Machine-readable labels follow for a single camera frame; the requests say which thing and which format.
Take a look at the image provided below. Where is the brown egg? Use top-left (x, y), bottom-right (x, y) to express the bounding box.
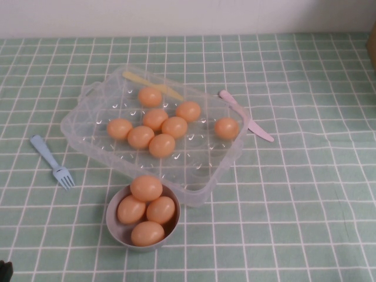
top-left (117, 194), bottom-right (147, 226)
top-left (149, 133), bottom-right (176, 159)
top-left (130, 220), bottom-right (166, 247)
top-left (130, 175), bottom-right (163, 202)
top-left (175, 101), bottom-right (202, 123)
top-left (106, 117), bottom-right (133, 140)
top-left (137, 86), bottom-right (163, 108)
top-left (214, 117), bottom-right (240, 140)
top-left (161, 116), bottom-right (189, 139)
top-left (127, 125), bottom-right (155, 150)
top-left (142, 108), bottom-right (169, 132)
top-left (146, 196), bottom-right (176, 226)

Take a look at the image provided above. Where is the clear plastic egg box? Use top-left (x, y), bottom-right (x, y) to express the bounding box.
top-left (60, 66), bottom-right (247, 208)

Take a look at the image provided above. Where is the brown cardboard box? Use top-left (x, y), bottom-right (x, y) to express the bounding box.
top-left (366, 22), bottom-right (376, 70)

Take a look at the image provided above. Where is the grey round bowl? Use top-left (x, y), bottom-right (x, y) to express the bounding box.
top-left (105, 183), bottom-right (182, 253)

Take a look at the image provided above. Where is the light blue plastic fork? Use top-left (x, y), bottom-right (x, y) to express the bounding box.
top-left (29, 134), bottom-right (76, 191)

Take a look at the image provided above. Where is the yellow plastic knife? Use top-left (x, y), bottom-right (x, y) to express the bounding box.
top-left (122, 70), bottom-right (184, 100)

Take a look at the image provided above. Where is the pink plastic knife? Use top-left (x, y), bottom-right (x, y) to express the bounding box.
top-left (219, 90), bottom-right (275, 143)

